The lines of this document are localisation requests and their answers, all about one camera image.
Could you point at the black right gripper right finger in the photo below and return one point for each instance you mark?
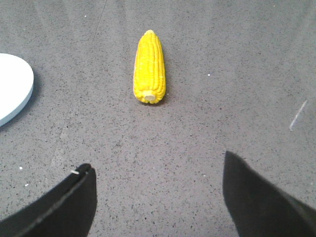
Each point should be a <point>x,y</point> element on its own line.
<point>260,209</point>

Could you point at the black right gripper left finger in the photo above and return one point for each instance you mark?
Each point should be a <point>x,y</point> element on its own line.
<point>67,210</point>

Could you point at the light blue round plate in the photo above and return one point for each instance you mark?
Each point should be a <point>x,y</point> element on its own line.
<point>16,86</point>

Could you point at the yellow corn cob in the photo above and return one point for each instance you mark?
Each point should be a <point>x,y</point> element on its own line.
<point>149,80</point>

